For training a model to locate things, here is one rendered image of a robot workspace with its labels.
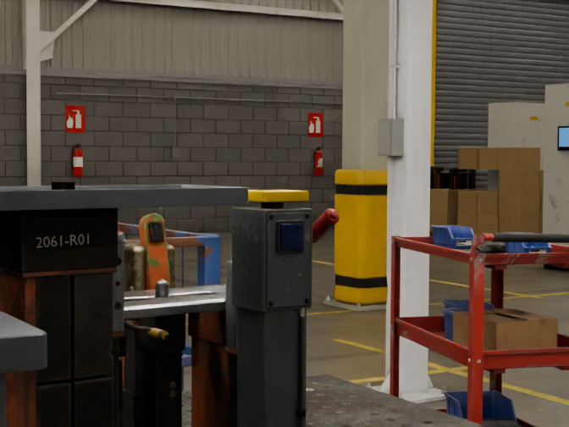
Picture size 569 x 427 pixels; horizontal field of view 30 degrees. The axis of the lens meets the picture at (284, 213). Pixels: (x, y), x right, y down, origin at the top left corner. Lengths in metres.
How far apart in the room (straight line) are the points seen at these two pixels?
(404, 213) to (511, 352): 1.94
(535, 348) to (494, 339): 0.13
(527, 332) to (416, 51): 2.15
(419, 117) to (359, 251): 3.24
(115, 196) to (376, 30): 7.57
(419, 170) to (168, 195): 4.28
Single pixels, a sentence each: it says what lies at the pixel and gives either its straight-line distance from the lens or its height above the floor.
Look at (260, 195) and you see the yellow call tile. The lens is 1.16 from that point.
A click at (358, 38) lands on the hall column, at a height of 2.14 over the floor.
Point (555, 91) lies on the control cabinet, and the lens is 11.82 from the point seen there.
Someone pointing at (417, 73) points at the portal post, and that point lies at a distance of 5.30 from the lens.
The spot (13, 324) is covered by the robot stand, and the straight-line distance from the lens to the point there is 0.64.
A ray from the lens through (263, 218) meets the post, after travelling 1.15.
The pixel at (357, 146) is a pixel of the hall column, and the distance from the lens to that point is 8.47.
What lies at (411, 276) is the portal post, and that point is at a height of 0.61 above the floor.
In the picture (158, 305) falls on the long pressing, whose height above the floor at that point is 1.00.
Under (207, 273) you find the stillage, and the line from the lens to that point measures 3.40.
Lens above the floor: 1.20
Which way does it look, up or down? 3 degrees down
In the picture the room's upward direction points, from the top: straight up
